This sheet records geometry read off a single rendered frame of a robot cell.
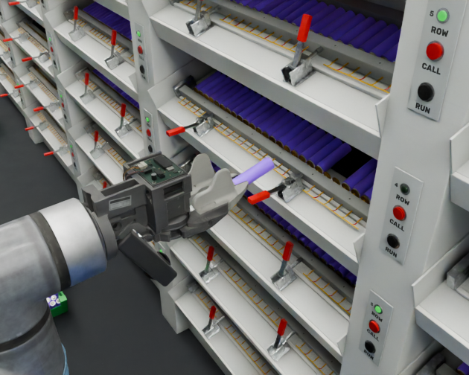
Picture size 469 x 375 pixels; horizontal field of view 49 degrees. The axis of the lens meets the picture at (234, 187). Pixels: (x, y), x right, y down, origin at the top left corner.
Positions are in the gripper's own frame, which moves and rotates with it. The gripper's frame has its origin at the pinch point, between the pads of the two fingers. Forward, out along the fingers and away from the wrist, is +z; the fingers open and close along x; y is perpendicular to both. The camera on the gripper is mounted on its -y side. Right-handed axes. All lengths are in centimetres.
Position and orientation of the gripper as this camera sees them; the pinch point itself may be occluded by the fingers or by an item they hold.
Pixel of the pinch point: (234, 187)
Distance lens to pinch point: 69.9
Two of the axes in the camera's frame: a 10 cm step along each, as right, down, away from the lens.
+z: 8.0, -3.4, 4.9
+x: -6.0, -4.4, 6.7
